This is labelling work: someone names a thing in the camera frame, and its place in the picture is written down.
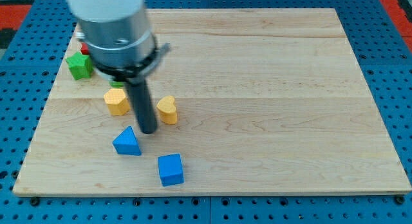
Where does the blue triangle block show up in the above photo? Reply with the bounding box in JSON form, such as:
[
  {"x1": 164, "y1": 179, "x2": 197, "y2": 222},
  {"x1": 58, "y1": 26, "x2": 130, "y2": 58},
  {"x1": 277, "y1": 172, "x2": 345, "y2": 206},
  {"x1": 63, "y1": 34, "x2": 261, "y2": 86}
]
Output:
[{"x1": 112, "y1": 126, "x2": 142, "y2": 156}]

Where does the wooden board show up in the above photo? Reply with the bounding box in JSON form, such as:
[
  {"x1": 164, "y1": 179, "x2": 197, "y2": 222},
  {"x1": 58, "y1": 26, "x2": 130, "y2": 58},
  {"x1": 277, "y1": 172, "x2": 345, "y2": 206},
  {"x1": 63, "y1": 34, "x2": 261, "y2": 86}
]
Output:
[{"x1": 13, "y1": 8, "x2": 411, "y2": 197}]

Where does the blue cube block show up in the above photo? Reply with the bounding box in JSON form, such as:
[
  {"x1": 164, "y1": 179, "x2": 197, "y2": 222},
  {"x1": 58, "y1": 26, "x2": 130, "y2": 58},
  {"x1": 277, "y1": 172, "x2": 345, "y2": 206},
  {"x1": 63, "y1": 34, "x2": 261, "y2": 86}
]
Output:
[{"x1": 158, "y1": 153, "x2": 184, "y2": 187}]

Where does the yellow hexagon block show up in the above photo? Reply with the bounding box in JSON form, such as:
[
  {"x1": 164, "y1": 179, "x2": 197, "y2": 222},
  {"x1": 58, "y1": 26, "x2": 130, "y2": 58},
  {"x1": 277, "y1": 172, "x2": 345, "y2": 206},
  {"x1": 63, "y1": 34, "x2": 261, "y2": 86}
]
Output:
[{"x1": 104, "y1": 88, "x2": 130, "y2": 116}]

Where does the red block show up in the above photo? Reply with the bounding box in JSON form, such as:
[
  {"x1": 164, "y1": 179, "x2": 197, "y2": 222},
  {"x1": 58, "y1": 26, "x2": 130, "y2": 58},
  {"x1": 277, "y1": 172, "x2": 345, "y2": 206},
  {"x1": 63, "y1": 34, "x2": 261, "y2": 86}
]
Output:
[{"x1": 80, "y1": 42, "x2": 89, "y2": 55}]

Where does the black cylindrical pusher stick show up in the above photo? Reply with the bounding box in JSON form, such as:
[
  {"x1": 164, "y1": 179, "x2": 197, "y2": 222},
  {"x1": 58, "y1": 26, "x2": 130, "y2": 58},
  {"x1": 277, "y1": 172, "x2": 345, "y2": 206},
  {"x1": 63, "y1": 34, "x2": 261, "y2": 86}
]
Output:
[{"x1": 125, "y1": 80, "x2": 158, "y2": 134}]

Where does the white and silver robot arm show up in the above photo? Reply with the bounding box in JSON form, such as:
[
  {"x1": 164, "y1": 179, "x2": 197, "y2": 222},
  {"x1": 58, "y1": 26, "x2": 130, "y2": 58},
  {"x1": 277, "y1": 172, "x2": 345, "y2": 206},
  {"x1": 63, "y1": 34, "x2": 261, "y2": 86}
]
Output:
[{"x1": 66, "y1": 0, "x2": 170, "y2": 134}]

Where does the yellow heart block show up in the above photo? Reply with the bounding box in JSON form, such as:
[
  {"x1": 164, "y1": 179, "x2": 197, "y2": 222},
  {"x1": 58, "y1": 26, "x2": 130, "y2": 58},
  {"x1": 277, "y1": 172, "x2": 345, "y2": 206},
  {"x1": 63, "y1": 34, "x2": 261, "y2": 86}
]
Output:
[{"x1": 156, "y1": 95, "x2": 178, "y2": 125}]

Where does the green block behind arm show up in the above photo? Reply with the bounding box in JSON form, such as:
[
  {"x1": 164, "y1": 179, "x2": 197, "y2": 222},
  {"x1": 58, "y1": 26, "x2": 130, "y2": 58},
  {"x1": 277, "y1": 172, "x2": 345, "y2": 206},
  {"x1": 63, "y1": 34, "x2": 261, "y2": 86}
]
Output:
[{"x1": 109, "y1": 81, "x2": 124, "y2": 88}]

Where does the green star block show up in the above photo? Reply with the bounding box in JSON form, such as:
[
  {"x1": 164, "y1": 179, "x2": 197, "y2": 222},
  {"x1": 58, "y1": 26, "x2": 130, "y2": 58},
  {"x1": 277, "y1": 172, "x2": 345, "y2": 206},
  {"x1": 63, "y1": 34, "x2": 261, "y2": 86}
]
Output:
[{"x1": 65, "y1": 52, "x2": 93, "y2": 80}]

